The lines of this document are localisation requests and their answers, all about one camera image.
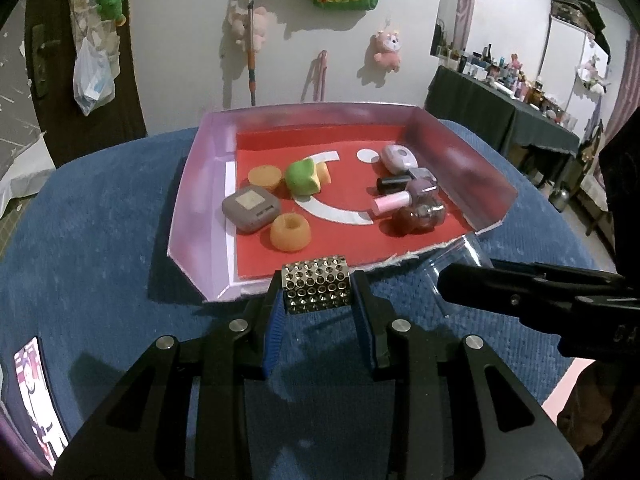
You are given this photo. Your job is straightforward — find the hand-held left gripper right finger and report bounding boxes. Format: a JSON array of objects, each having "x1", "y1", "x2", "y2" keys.
[{"x1": 352, "y1": 270, "x2": 583, "y2": 480}]

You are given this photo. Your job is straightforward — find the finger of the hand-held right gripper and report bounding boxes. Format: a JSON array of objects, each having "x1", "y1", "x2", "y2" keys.
[
  {"x1": 437, "y1": 264, "x2": 601, "y2": 333},
  {"x1": 492, "y1": 259, "x2": 626, "y2": 286}
]

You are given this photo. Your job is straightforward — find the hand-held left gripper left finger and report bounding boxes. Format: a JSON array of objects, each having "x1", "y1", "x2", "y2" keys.
[{"x1": 52, "y1": 272, "x2": 286, "y2": 480}]

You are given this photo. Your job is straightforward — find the clear plastic box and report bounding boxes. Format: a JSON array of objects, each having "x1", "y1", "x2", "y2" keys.
[{"x1": 430, "y1": 234, "x2": 493, "y2": 283}]

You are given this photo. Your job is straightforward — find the silver studded bracelet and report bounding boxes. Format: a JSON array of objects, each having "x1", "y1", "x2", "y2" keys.
[{"x1": 281, "y1": 256, "x2": 356, "y2": 316}]

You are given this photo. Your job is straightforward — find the brown glitter perfume bottle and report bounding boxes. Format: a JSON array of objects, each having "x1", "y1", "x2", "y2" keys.
[{"x1": 385, "y1": 199, "x2": 446, "y2": 237}]

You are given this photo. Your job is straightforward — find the orange ring toy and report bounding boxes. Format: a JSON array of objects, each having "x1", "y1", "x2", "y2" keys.
[{"x1": 270, "y1": 212, "x2": 313, "y2": 252}]

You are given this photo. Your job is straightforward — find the pink cap nail polish bottle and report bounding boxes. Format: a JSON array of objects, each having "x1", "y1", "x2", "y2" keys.
[{"x1": 372, "y1": 179, "x2": 441, "y2": 214}]

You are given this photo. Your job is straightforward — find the grey brown plastic case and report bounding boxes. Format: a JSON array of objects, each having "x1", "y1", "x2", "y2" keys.
[{"x1": 222, "y1": 186, "x2": 281, "y2": 233}]

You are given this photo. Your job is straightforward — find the black cap nail polish bottle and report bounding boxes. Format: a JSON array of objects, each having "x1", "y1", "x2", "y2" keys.
[{"x1": 376, "y1": 168, "x2": 437, "y2": 193}]

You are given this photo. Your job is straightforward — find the pink cardboard box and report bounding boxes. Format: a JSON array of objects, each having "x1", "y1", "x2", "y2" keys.
[{"x1": 166, "y1": 101, "x2": 518, "y2": 303}]

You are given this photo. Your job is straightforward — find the pink rounded mini camera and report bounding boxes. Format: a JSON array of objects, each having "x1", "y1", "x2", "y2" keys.
[{"x1": 380, "y1": 144, "x2": 418, "y2": 172}]

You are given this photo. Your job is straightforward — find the green and orange toy figurine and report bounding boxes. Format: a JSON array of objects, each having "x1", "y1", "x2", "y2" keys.
[{"x1": 248, "y1": 156, "x2": 332, "y2": 197}]

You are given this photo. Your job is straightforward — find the person's right forearm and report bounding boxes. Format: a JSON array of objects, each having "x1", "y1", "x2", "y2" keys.
[{"x1": 557, "y1": 360, "x2": 621, "y2": 461}]

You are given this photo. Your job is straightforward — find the pink cloth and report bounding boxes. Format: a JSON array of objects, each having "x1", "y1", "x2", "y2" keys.
[{"x1": 542, "y1": 357, "x2": 601, "y2": 411}]

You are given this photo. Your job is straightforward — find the red printed paper sheet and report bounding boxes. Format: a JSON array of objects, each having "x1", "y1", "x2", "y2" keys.
[{"x1": 226, "y1": 127, "x2": 473, "y2": 281}]

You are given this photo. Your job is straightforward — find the dark cloth covered table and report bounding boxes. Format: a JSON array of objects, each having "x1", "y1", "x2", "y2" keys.
[{"x1": 425, "y1": 65, "x2": 596, "y2": 186}]

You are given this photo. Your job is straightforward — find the row of cosmetic bottles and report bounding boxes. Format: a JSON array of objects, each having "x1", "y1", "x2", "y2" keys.
[{"x1": 435, "y1": 42, "x2": 581, "y2": 128}]

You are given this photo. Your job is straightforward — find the white fabric wardrobe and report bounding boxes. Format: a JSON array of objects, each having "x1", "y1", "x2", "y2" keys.
[{"x1": 545, "y1": 10, "x2": 613, "y2": 126}]

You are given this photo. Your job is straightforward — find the pink curtain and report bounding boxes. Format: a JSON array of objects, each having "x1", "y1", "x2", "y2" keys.
[{"x1": 602, "y1": 25, "x2": 640, "y2": 136}]

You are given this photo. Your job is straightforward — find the smartphone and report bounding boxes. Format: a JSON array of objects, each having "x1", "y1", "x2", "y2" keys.
[{"x1": 0, "y1": 337, "x2": 71, "y2": 476}]

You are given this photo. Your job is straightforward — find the pink pig plush toy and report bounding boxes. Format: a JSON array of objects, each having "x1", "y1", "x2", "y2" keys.
[{"x1": 370, "y1": 30, "x2": 403, "y2": 72}]

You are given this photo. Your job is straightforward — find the dark patterned bag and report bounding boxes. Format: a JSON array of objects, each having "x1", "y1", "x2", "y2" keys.
[{"x1": 550, "y1": 0, "x2": 608, "y2": 46}]

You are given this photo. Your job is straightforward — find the pale pink plush toy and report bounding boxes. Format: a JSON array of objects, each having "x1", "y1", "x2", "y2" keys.
[{"x1": 227, "y1": 2, "x2": 276, "y2": 53}]

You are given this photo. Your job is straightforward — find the translucent plastic bag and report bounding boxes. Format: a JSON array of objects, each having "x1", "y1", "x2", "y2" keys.
[{"x1": 72, "y1": 37, "x2": 118, "y2": 117}]

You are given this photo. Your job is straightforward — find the grey star print sheet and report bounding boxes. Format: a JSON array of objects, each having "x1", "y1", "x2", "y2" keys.
[{"x1": 0, "y1": 0, "x2": 56, "y2": 211}]

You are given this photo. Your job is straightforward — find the pale hanging organizer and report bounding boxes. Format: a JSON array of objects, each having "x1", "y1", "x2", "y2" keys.
[{"x1": 67, "y1": 0, "x2": 126, "y2": 56}]

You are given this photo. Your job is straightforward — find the dark wooden door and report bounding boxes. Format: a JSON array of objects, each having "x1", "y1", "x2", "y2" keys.
[{"x1": 25, "y1": 0, "x2": 148, "y2": 138}]

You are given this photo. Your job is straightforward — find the tall wall mirror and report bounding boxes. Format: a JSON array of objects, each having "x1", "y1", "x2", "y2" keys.
[{"x1": 432, "y1": 0, "x2": 478, "y2": 68}]

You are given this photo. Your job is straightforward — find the mop handle with orange tip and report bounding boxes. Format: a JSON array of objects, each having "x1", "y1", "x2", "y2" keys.
[{"x1": 244, "y1": 0, "x2": 258, "y2": 107}]

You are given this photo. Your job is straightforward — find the metal door handle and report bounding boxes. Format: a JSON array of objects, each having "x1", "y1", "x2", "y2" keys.
[{"x1": 31, "y1": 25, "x2": 60, "y2": 98}]

